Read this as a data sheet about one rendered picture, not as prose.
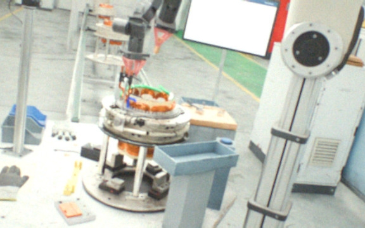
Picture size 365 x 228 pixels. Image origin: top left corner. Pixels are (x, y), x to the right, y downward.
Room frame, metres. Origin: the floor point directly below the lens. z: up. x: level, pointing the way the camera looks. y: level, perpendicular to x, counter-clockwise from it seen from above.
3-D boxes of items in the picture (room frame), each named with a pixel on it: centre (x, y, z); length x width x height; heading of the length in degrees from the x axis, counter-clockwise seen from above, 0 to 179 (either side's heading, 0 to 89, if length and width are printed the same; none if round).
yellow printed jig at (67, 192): (1.31, 0.34, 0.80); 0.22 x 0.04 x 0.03; 9
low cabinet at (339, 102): (3.80, -1.17, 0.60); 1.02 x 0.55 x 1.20; 16
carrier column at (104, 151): (1.34, 0.25, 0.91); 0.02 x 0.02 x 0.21
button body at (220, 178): (1.34, -0.18, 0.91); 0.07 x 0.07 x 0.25; 86
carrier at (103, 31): (3.57, 0.74, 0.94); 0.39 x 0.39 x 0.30
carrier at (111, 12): (5.62, 1.30, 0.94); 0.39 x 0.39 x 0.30
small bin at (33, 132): (1.59, 0.65, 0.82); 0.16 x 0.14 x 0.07; 105
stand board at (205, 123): (1.55, -0.11, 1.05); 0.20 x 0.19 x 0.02; 13
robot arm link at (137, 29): (1.50, 0.22, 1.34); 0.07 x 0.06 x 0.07; 69
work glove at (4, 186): (1.21, 0.54, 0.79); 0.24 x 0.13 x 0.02; 16
